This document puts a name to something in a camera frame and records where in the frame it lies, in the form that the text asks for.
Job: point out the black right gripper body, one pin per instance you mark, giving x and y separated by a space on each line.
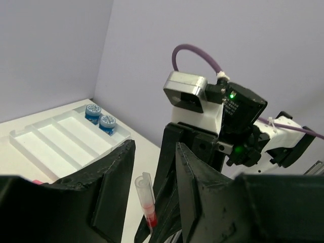
202 143

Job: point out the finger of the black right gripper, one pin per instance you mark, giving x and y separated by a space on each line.
167 212

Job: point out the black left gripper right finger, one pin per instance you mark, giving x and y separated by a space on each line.
248 208

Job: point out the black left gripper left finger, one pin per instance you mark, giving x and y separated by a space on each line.
86 206

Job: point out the clear pen cap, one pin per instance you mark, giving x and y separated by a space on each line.
144 189

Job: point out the red pen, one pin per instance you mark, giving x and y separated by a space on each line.
150 215

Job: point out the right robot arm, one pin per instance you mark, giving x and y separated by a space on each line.
221 124

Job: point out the white compartment tray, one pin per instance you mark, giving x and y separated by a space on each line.
65 143

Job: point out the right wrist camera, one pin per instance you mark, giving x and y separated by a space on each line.
187 93

